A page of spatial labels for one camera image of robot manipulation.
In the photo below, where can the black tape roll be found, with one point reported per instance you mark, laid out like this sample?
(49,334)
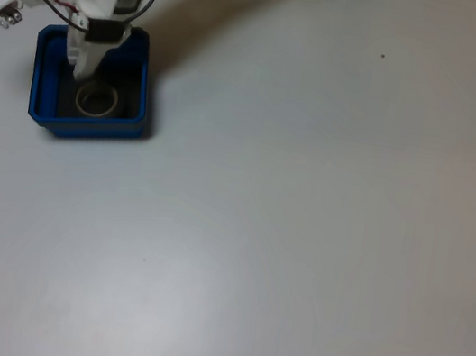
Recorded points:
(95,114)

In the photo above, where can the blue plastic box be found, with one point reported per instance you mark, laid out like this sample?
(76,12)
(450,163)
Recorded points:
(90,131)

